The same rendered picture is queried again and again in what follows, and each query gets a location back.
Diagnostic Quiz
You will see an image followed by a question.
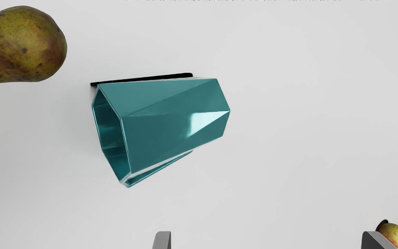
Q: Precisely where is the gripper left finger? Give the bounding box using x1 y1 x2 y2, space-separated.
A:
152 231 172 249

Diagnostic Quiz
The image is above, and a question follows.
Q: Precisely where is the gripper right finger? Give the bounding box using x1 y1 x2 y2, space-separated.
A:
361 231 398 249

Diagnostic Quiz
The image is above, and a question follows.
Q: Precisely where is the teal faceted mug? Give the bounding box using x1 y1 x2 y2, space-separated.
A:
91 77 231 188

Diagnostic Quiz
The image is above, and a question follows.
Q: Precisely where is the small yellow-red pear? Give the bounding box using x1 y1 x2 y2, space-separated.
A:
375 219 398 248

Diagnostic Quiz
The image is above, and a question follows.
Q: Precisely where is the large green-brown pear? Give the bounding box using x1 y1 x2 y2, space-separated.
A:
0 6 68 84

